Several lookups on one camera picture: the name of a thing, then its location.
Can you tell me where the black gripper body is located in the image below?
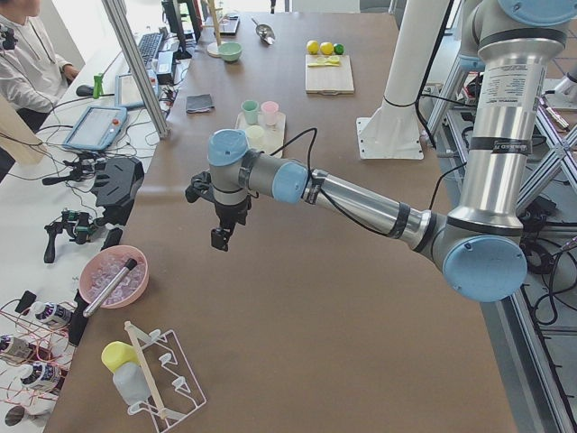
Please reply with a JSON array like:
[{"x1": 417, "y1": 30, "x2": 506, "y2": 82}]
[{"x1": 185, "y1": 171, "x2": 252, "y2": 235}]

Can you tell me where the cream white cup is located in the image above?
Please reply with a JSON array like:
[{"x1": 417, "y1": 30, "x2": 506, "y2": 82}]
[{"x1": 244, "y1": 124, "x2": 264, "y2": 149}]

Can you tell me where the green cup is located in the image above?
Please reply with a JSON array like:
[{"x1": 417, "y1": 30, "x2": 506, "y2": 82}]
[{"x1": 241, "y1": 100, "x2": 260, "y2": 125}]

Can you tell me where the pink cup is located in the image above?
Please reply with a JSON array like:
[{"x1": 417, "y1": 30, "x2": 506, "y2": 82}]
[{"x1": 261, "y1": 101, "x2": 279, "y2": 126}]

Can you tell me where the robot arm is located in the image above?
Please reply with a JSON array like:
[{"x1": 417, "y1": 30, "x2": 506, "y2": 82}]
[{"x1": 185, "y1": 1, "x2": 576, "y2": 302}]

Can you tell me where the cream rabbit tray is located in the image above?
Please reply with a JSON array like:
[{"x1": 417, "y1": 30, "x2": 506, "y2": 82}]
[{"x1": 247, "y1": 112, "x2": 286, "y2": 158}]

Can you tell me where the metal muddler stick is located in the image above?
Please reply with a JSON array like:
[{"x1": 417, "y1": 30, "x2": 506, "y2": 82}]
[{"x1": 82, "y1": 258, "x2": 138, "y2": 318}]

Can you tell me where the black stand device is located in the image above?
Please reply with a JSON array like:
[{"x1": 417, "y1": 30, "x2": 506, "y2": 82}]
[{"x1": 91, "y1": 157, "x2": 144, "y2": 226}]

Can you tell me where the grey folded cloth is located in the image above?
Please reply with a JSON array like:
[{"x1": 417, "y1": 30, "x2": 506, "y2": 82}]
[{"x1": 186, "y1": 94, "x2": 214, "y2": 114}]

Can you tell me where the pink bowl with ice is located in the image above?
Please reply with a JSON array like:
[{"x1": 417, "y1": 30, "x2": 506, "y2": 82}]
[{"x1": 78, "y1": 244, "x2": 151, "y2": 310}]

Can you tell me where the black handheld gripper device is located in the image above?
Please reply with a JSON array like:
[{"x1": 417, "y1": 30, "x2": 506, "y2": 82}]
[{"x1": 43, "y1": 208, "x2": 105, "y2": 263}]

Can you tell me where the yellow cup on rack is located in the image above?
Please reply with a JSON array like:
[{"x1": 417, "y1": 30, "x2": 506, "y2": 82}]
[{"x1": 101, "y1": 341, "x2": 139, "y2": 373}]

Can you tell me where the blue teach pendant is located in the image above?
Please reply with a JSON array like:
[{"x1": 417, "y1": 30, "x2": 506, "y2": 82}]
[
  {"x1": 62, "y1": 106, "x2": 127, "y2": 152},
  {"x1": 114, "y1": 69, "x2": 160, "y2": 110}
]

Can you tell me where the pale green bowl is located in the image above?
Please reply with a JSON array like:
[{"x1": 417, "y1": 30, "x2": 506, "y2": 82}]
[{"x1": 218, "y1": 41, "x2": 243, "y2": 62}]

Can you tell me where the translucent cup on rack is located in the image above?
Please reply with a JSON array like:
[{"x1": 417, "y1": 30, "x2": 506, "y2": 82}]
[{"x1": 113, "y1": 362, "x2": 151, "y2": 406}]

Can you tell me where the yellow plastic knife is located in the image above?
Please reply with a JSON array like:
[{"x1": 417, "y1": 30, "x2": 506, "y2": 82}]
[{"x1": 307, "y1": 62, "x2": 341, "y2": 68}]

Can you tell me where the bamboo cutting board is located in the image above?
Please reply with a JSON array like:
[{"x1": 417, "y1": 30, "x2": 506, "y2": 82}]
[{"x1": 305, "y1": 55, "x2": 354, "y2": 96}]

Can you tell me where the metal scoop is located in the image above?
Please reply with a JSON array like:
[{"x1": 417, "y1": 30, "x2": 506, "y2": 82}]
[{"x1": 252, "y1": 17, "x2": 276, "y2": 45}]

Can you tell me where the lower whole lemon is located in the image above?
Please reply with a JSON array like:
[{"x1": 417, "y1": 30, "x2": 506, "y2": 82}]
[{"x1": 307, "y1": 40, "x2": 319, "y2": 55}]

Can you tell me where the whole lemon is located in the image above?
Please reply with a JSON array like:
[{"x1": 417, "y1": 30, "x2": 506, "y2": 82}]
[
  {"x1": 307, "y1": 40, "x2": 319, "y2": 55},
  {"x1": 319, "y1": 41, "x2": 334, "y2": 56}
]

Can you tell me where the black keyboard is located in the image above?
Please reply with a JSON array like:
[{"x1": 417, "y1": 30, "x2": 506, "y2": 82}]
[{"x1": 137, "y1": 32, "x2": 163, "y2": 67}]

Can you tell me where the upper whole lemon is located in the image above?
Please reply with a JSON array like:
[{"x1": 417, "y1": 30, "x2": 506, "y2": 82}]
[{"x1": 319, "y1": 41, "x2": 334, "y2": 56}]

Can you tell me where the seated person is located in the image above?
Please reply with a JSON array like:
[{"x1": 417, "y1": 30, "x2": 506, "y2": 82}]
[{"x1": 0, "y1": 0, "x2": 80, "y2": 184}]

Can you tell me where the white wire cup rack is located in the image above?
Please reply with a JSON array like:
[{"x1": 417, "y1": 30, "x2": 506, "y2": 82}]
[{"x1": 124, "y1": 321, "x2": 208, "y2": 432}]

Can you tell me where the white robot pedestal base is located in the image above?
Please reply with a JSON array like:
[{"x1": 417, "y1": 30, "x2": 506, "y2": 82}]
[{"x1": 357, "y1": 0, "x2": 452, "y2": 160}]

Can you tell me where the aluminium frame post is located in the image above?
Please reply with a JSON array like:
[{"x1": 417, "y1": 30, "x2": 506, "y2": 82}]
[{"x1": 101, "y1": 0, "x2": 169, "y2": 140}]

